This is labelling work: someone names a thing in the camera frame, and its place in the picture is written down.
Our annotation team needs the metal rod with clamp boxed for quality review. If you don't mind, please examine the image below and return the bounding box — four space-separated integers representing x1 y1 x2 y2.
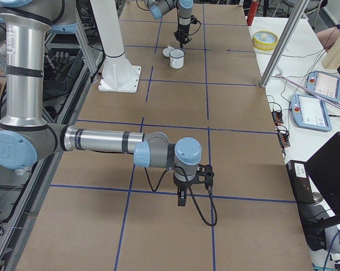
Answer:
274 73 340 110

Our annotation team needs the white enamel mug blue rim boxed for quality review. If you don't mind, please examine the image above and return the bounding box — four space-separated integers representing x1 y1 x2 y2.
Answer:
169 49 185 69

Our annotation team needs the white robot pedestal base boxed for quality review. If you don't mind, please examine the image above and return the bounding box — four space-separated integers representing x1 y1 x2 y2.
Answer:
90 0 141 93

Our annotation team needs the black computer box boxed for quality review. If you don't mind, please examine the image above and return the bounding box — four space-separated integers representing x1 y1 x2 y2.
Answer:
286 160 340 253

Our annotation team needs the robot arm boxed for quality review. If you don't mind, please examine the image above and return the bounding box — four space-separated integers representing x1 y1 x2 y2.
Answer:
0 1 203 206
144 0 194 49

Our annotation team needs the black laptop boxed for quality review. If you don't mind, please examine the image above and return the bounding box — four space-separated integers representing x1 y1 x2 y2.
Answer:
305 132 340 212

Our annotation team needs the near teach pendant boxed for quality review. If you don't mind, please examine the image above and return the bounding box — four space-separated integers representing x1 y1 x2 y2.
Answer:
290 94 332 132

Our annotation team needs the far teach pendant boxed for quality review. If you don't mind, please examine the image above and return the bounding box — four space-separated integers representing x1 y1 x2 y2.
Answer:
306 71 340 103

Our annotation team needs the red cylinder bottle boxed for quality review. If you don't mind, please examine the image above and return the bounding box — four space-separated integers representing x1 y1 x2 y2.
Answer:
247 0 259 26

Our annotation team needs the clear plastic funnel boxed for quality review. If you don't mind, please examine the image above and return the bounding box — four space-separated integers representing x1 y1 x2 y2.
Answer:
167 37 181 50

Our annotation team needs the white enamel cup lid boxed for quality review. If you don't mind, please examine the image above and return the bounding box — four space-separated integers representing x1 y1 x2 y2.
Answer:
162 46 174 58

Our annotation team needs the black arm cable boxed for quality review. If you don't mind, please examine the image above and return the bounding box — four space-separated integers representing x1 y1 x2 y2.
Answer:
143 166 217 226

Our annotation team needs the aluminium frame post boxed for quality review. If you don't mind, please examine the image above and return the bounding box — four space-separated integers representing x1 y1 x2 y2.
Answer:
260 0 310 88

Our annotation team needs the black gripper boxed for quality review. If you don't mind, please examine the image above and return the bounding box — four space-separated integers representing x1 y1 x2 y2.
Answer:
173 176 199 207
174 24 191 47

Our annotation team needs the yellow tape roll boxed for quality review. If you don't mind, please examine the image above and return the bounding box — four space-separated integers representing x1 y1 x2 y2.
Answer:
252 30 278 51

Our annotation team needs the teach pendant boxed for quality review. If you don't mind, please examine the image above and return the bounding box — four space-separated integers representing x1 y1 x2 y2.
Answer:
290 94 332 132
306 71 340 103

